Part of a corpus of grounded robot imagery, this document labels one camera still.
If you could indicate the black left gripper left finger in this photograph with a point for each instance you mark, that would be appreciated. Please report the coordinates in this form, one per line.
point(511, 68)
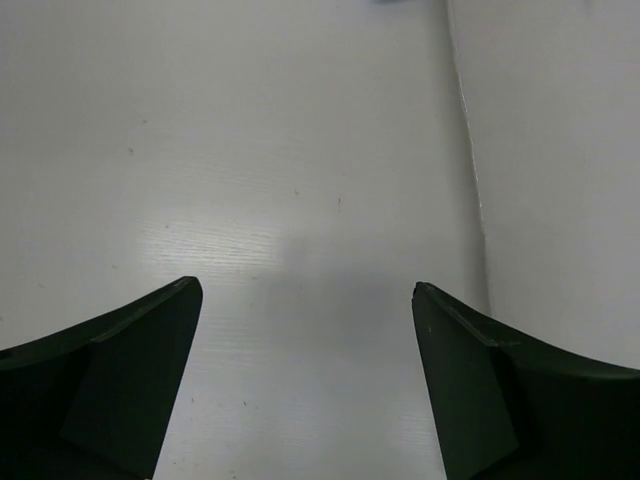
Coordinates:
point(94, 401)

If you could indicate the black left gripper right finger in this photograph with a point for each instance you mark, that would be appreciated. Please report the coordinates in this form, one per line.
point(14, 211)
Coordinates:
point(509, 406)

